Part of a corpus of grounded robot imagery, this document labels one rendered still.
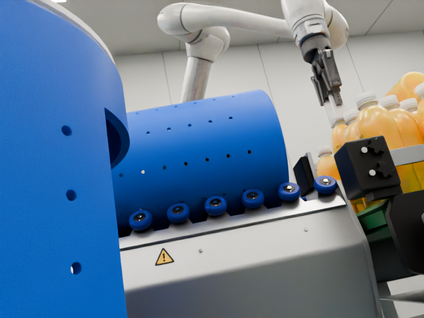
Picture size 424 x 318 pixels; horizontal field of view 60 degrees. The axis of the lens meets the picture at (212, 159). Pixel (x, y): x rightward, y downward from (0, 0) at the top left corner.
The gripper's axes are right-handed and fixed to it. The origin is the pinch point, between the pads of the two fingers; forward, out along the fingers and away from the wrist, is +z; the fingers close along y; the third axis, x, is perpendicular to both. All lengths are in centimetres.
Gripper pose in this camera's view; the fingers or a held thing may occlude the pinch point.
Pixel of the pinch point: (335, 111)
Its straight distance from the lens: 97.1
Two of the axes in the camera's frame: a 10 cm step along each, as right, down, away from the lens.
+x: 9.8, -1.8, 0.3
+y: -0.3, -3.2, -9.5
